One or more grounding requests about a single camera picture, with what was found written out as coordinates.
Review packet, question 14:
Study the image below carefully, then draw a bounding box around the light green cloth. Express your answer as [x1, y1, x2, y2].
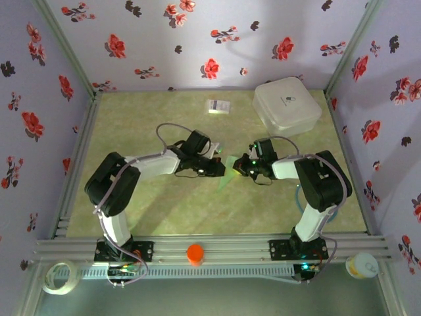
[216, 155, 244, 192]

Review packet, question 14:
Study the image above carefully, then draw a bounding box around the slotted grey cable duct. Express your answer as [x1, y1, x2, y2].
[78, 265, 295, 280]

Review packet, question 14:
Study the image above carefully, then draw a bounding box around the small white packet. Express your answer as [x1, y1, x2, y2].
[206, 98, 231, 115]

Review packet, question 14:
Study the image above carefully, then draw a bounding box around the aluminium mounting rail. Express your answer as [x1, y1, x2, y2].
[32, 233, 394, 263]

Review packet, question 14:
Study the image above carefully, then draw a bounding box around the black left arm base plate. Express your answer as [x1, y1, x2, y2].
[94, 240, 155, 263]

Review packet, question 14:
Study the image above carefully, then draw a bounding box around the clear tape roll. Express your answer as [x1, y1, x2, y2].
[41, 260, 80, 296]

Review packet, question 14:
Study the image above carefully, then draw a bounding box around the aluminium corner post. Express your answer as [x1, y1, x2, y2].
[32, 0, 101, 96]
[325, 0, 384, 96]

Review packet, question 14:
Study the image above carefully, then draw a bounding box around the white yellow jar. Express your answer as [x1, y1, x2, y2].
[345, 252, 380, 280]

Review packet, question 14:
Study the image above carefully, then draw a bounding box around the orange cylinder cap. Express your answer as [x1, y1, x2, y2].
[186, 243, 205, 267]

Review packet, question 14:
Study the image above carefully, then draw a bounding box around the aluminium side rail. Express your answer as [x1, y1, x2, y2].
[49, 92, 103, 240]
[325, 92, 376, 236]

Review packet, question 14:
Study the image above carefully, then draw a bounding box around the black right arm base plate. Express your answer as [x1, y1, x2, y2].
[268, 239, 329, 261]

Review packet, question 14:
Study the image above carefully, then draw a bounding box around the white plastic lidded box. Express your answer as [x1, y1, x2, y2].
[252, 76, 323, 141]

